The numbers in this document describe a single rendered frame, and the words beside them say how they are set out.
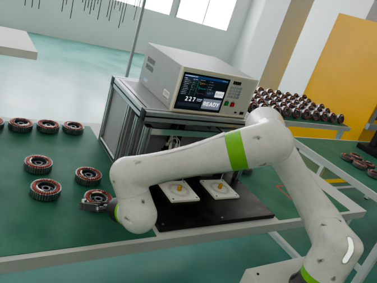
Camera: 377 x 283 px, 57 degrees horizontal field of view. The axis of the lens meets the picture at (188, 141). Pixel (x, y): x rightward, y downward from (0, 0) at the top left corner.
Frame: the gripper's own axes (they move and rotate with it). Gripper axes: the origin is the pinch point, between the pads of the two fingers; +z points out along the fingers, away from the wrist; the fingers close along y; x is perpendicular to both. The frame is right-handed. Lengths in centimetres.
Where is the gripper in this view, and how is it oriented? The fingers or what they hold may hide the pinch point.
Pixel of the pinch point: (101, 202)
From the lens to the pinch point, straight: 141.4
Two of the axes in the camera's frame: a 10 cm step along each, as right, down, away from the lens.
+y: -8.4, -0.4, -5.4
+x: -0.2, 10.0, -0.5
